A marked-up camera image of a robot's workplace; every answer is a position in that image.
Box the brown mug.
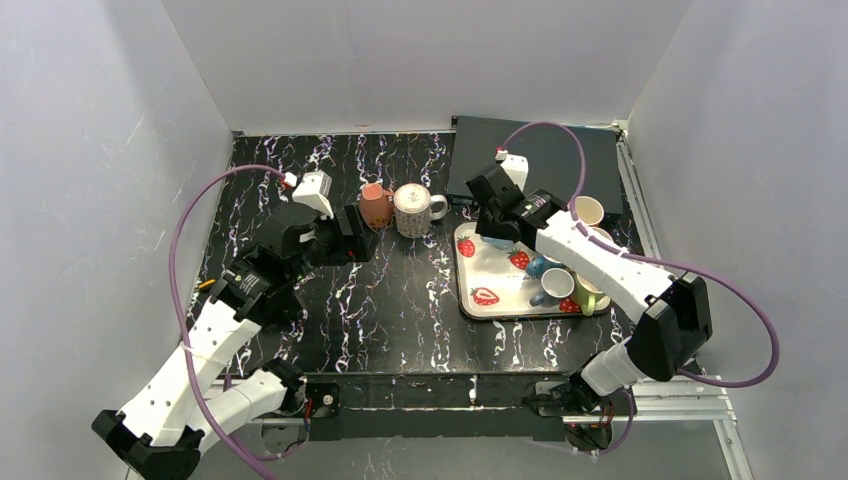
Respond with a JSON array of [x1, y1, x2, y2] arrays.
[[359, 183, 394, 230]]

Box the pink mug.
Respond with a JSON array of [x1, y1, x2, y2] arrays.
[[574, 195, 605, 227]]

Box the small grey blue mug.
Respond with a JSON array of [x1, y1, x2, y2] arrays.
[[529, 268, 575, 307]]

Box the yellow mug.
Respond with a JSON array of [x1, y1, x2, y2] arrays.
[[592, 227, 614, 243]]

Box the light green mug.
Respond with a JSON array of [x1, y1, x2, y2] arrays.
[[571, 274, 611, 316]]

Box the light blue faceted mug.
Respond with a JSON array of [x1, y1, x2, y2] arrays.
[[481, 236, 515, 250]]

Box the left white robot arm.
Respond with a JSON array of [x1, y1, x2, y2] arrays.
[[92, 202, 377, 479]]

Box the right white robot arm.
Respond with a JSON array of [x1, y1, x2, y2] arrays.
[[466, 165, 713, 405]]

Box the white floral mug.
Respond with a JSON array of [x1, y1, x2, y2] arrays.
[[393, 183, 448, 239]]

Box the black mug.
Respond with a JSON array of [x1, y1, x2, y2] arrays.
[[259, 290, 305, 328]]

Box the strawberry print white tray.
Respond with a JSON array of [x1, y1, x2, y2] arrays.
[[453, 222, 583, 320]]

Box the dark flat metal box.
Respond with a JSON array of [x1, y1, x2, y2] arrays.
[[446, 116, 627, 214]]

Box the yellow black small tool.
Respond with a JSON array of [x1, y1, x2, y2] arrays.
[[197, 279, 216, 292]]

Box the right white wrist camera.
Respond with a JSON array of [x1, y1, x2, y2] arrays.
[[495, 148, 529, 191]]

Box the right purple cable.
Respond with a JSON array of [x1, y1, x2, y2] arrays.
[[500, 121, 781, 458]]

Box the purple cable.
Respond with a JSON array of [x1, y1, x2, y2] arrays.
[[500, 121, 781, 458], [167, 164, 299, 480]]

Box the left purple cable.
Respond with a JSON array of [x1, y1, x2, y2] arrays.
[[167, 164, 299, 480]]

